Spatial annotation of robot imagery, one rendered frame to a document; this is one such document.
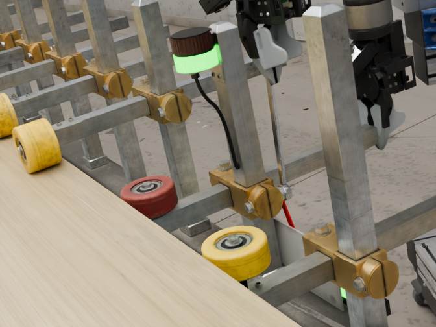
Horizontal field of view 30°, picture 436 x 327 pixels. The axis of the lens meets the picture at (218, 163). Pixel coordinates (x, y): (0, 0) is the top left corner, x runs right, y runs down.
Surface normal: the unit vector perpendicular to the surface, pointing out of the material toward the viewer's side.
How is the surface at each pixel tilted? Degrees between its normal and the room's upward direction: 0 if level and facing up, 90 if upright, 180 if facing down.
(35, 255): 0
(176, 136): 90
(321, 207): 0
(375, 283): 90
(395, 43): 90
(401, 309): 0
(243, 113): 90
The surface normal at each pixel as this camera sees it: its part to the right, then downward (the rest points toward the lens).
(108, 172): -0.19, -0.91
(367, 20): -0.27, 0.42
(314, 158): 0.49, 0.24
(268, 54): -0.62, 0.44
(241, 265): 0.13, 0.35
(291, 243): -0.85, 0.34
